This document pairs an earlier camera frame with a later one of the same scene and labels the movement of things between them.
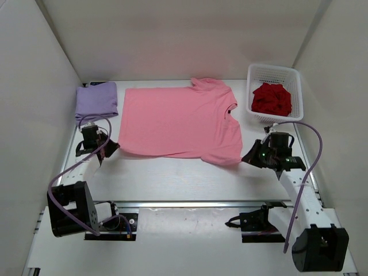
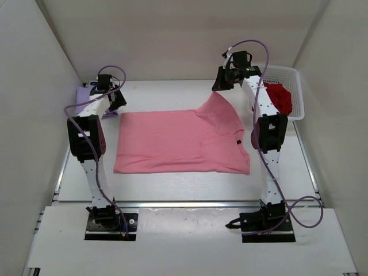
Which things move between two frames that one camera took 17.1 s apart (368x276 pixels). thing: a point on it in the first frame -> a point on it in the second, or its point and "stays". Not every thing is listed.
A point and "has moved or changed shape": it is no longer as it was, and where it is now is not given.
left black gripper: [113, 147] -> [121, 102]
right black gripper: [252, 157] -> [222, 85]
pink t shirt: [182, 122] has moved or changed shape
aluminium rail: [150, 204] stays
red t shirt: [272, 99] stays
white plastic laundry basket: [286, 76] stays
